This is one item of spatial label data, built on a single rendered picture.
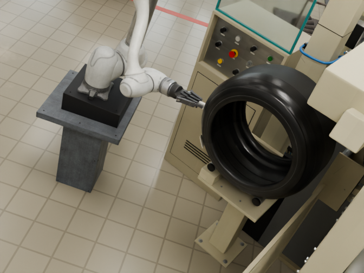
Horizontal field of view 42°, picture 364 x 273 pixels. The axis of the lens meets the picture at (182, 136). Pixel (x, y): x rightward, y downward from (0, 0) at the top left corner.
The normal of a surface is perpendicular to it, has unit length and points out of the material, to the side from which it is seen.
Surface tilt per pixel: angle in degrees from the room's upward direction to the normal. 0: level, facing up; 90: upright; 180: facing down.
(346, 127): 72
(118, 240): 0
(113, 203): 0
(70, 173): 90
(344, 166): 90
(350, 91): 90
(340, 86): 90
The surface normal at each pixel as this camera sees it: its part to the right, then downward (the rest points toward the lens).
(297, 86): 0.36, -0.65
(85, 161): -0.20, 0.59
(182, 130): -0.61, 0.38
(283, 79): 0.19, -0.78
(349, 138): -0.50, 0.14
